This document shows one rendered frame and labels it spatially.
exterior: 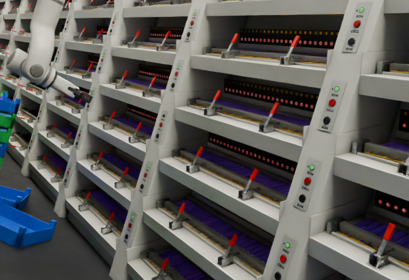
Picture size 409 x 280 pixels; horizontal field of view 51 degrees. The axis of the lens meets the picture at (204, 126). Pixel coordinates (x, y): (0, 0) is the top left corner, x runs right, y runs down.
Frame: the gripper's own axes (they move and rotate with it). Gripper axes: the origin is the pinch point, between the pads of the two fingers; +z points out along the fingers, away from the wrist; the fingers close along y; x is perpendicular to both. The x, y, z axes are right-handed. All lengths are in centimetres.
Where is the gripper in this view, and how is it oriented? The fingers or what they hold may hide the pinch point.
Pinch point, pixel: (84, 97)
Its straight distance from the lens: 182.7
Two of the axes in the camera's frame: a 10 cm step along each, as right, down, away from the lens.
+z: 6.9, 4.2, 6.0
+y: 5.7, 1.9, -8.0
